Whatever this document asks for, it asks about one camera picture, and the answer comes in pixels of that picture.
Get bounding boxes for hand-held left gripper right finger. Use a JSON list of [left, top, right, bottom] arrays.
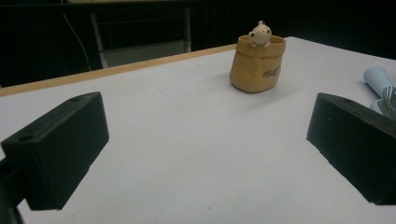
[[306, 91, 396, 206]]

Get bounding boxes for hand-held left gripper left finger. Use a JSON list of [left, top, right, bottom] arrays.
[[0, 91, 110, 211]]

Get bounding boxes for light blue hairbrush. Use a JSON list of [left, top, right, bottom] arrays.
[[362, 66, 396, 121]]

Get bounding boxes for yellow sack-shaped pot with figurine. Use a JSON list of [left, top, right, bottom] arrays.
[[229, 20, 287, 94]]

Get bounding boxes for thin grey cable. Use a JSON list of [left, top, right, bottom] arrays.
[[63, 13, 92, 73]]

